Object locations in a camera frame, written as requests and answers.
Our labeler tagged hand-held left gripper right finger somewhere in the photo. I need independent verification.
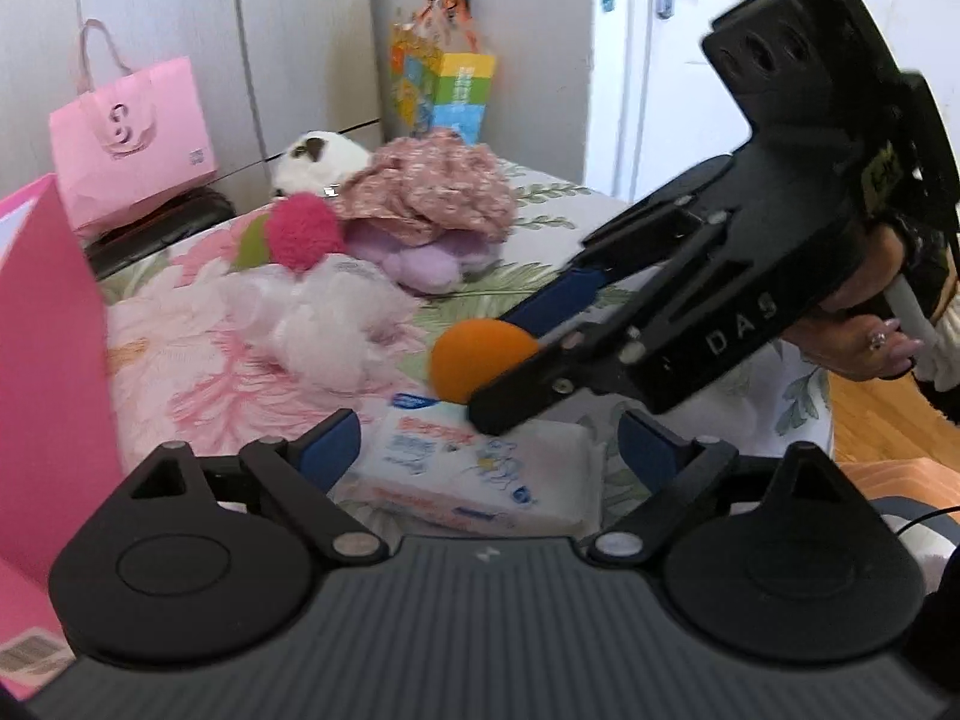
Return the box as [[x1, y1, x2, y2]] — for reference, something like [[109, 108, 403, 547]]
[[585, 409, 857, 565]]

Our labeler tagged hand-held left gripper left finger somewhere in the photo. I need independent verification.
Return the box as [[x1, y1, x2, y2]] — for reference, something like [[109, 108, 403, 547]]
[[112, 409, 387, 565]]

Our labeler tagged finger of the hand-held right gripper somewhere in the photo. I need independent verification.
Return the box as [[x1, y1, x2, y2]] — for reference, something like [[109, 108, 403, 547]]
[[497, 156, 752, 337], [466, 223, 734, 437]]

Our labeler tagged orange foam ball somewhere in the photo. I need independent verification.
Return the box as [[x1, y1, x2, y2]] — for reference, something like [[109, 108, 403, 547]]
[[429, 319, 542, 406]]

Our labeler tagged wet wipes packet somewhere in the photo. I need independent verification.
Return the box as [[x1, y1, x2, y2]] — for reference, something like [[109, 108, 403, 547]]
[[334, 392, 591, 538]]

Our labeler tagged white plastic bag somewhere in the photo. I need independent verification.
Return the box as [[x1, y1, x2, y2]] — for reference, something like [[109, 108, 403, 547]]
[[223, 259, 426, 392]]

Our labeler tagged purple plush toy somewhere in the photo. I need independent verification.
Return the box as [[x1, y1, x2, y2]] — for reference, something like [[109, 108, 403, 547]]
[[345, 221, 505, 298]]

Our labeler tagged floral pink cloth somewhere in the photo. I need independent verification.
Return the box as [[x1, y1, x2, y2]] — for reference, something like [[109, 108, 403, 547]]
[[328, 127, 520, 246]]

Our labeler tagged pink fluffy pompom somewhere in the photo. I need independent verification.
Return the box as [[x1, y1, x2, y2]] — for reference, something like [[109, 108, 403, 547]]
[[264, 193, 347, 273]]

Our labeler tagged green foam ball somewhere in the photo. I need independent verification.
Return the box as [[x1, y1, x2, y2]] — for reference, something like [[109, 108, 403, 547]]
[[231, 214, 276, 272]]

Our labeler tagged pink storage box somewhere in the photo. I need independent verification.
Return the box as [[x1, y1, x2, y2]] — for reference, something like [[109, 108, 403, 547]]
[[0, 172, 130, 700]]

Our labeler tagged person's right hand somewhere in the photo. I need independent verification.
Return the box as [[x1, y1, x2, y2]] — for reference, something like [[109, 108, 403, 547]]
[[780, 225, 931, 383]]

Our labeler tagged floral bed sheet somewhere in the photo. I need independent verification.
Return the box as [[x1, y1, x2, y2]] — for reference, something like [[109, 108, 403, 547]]
[[97, 161, 835, 535]]

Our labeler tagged colourful gift bag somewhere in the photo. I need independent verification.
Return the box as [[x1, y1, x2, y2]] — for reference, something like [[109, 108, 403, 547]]
[[388, 4, 497, 147]]

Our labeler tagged white and brown plush toy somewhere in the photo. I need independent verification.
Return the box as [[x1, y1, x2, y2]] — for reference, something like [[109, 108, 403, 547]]
[[270, 130, 374, 200]]

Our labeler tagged black stool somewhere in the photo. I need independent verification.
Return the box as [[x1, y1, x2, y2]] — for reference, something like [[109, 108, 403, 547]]
[[81, 187, 238, 280]]

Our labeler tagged pink paper bag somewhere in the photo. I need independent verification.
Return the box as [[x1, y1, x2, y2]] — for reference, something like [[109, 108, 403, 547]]
[[49, 19, 220, 235]]

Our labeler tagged white wardrobe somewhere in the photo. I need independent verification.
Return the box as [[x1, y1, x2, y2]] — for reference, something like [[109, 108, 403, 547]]
[[0, 0, 385, 200]]

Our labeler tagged black cable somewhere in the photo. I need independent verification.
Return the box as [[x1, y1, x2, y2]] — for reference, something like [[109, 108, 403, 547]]
[[895, 504, 960, 535]]

